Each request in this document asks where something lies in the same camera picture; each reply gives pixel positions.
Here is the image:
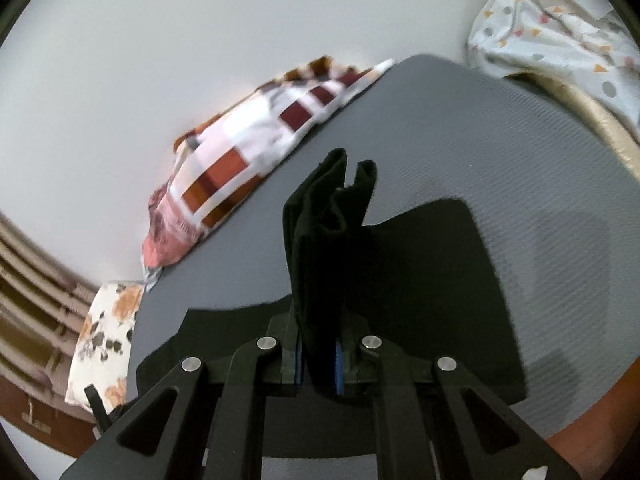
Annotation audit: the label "beige cloth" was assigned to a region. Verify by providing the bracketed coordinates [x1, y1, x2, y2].
[505, 72, 640, 181]

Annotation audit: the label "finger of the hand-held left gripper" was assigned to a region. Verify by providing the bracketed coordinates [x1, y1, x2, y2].
[84, 385, 110, 432]

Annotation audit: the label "white floral pillow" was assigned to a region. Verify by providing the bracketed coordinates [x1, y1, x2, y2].
[65, 280, 146, 413]

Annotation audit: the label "grey ribbed mat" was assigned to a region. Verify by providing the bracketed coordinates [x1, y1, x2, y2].
[125, 52, 640, 480]

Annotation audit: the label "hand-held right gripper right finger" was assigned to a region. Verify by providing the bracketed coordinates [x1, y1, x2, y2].
[332, 312, 583, 480]

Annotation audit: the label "wooden headboard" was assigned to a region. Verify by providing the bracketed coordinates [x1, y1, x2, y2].
[0, 210, 101, 461]

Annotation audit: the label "brown wooden bed board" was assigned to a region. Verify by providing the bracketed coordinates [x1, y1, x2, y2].
[542, 385, 640, 480]

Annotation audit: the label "black pants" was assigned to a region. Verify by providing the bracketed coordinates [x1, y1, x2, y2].
[136, 147, 530, 461]

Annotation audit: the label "checkered patchwork pillow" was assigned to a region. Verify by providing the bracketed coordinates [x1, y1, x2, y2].
[141, 55, 396, 281]

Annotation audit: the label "white dotted blanket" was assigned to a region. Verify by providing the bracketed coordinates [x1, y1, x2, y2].
[465, 0, 640, 126]

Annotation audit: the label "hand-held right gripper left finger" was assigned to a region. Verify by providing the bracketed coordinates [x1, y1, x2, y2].
[59, 310, 303, 480]

